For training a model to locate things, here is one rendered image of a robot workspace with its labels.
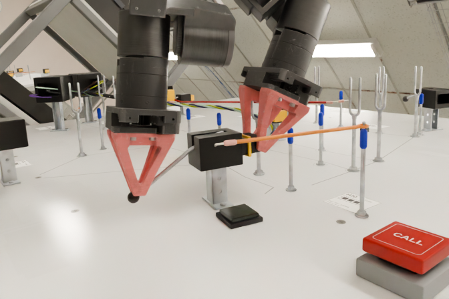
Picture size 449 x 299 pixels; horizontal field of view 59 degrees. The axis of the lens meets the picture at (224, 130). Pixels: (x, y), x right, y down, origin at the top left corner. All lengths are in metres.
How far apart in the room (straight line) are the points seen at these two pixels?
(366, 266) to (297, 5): 0.32
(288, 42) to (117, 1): 1.08
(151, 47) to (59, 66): 7.85
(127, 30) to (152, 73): 0.05
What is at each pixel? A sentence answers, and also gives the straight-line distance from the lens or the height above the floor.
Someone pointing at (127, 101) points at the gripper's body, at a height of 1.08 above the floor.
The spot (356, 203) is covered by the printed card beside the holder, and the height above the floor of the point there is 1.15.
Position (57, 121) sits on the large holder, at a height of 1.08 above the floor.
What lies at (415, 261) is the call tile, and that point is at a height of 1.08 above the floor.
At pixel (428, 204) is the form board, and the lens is 0.53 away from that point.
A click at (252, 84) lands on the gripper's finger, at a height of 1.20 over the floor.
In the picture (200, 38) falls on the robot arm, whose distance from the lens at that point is 0.45.
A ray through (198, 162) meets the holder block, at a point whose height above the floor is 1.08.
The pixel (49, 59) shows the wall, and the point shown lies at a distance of 8.23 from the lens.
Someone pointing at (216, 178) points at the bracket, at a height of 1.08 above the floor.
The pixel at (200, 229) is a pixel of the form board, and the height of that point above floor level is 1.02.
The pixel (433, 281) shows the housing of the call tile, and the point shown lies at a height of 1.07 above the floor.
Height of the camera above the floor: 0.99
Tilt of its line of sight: 17 degrees up
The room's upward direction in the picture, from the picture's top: 35 degrees clockwise
